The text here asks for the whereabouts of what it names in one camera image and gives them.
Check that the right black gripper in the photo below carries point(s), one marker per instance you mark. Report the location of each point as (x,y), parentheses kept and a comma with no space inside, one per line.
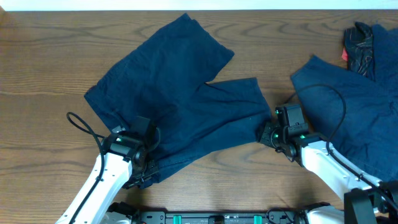
(268,128)

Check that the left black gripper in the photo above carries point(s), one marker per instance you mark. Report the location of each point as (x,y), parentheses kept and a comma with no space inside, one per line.
(155,170)

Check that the navy blue shorts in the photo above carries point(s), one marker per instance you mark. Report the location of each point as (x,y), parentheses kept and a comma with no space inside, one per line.
(170,79)

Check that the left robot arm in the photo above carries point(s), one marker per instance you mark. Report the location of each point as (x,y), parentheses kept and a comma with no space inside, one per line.
(122,163)

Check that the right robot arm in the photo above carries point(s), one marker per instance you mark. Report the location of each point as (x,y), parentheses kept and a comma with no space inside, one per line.
(366,198)

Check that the navy blue garment pile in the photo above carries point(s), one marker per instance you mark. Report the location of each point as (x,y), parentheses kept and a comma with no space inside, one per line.
(358,114)

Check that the red garment piece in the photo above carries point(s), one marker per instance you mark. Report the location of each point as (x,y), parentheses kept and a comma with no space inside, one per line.
(344,55)

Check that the black patterned garment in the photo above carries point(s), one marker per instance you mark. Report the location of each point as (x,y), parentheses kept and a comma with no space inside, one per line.
(358,45)

